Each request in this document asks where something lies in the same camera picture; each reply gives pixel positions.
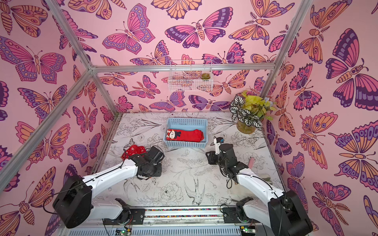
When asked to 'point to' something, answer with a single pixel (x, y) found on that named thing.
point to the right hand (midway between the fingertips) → (208, 152)
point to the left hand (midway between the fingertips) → (160, 170)
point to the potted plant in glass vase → (249, 111)
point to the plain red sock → (194, 135)
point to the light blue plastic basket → (186, 124)
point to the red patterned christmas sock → (134, 149)
